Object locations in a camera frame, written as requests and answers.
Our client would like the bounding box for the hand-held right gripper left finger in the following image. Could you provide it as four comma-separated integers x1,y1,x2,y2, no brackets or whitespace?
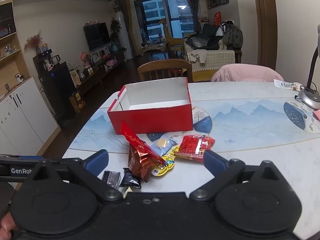
25,149,123,202

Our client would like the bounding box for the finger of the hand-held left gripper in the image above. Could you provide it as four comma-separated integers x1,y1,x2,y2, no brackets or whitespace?
0,154,45,165

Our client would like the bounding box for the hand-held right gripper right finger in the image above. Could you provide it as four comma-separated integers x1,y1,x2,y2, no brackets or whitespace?
189,149,285,202

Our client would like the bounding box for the black silver candy wrapper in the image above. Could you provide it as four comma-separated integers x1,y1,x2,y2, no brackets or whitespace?
102,170,121,188

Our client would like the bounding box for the red patterned snack packet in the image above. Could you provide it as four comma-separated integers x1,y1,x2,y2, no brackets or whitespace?
174,134,215,162

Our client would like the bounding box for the dark triangular snack packet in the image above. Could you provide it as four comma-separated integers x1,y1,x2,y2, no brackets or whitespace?
119,167,142,188

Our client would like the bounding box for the brown foil snack bag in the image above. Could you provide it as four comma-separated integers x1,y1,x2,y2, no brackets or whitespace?
128,145,156,183

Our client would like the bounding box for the red foil snack bag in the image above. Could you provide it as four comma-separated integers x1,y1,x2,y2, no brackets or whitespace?
121,121,165,163

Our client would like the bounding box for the light blue cookie packet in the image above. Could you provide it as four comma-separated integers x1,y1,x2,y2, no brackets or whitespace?
150,134,179,157

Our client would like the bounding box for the red cardboard box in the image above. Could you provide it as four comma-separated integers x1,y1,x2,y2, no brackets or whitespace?
107,77,193,134

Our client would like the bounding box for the person's left hand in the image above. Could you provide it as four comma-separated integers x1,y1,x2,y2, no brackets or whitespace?
0,212,16,239

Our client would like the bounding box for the white floor cabinet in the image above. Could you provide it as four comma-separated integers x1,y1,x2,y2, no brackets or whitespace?
0,76,62,155

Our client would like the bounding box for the yellow cartoon snack packet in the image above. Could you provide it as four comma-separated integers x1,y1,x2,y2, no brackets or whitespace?
151,154,177,177

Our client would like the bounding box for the yellow brown cardboard box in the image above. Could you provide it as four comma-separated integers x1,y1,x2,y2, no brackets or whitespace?
69,91,87,113

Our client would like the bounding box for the black water dispenser cabinet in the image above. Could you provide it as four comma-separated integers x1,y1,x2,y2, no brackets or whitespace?
32,52,77,123

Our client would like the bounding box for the brown paper bag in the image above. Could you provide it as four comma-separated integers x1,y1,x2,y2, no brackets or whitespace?
69,69,82,87

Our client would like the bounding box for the dark wooden television cabinet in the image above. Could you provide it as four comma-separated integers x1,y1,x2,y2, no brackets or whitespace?
75,49,127,97

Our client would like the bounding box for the pink garment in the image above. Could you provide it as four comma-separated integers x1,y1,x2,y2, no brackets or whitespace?
211,64,284,82

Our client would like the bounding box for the sofa with cream cover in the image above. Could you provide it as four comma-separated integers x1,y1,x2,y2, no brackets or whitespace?
184,24,243,80

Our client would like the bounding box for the wooden chair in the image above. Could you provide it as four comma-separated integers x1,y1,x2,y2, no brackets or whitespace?
137,59,193,83

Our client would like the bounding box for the grey desk lamp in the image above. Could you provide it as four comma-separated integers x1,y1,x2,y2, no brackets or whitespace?
294,24,320,110

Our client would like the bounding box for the dried flower bouquet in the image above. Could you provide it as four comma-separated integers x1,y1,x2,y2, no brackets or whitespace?
24,30,43,54

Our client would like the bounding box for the flat television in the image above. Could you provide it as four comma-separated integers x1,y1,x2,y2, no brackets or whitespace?
83,22,111,52

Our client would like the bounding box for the low coffee table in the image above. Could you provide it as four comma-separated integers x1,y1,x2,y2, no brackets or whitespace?
140,41,175,60

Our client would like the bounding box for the pile of clothes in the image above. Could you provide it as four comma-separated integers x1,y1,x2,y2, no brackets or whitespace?
217,20,243,50

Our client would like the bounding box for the white tower air conditioner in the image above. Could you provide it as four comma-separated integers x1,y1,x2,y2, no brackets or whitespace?
114,11,133,60

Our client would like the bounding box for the yellow giraffe toy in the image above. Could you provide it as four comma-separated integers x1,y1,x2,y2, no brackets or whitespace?
159,19,185,53

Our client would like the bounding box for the grey curtain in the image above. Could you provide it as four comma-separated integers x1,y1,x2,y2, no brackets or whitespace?
184,0,203,25
117,0,140,55

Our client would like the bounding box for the wooden door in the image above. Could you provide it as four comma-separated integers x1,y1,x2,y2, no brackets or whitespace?
251,0,278,72

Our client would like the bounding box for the glass balcony door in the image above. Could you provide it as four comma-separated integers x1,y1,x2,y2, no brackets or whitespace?
134,0,200,43

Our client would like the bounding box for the wooden wall shelf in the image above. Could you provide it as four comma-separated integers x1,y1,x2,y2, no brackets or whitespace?
0,0,30,98

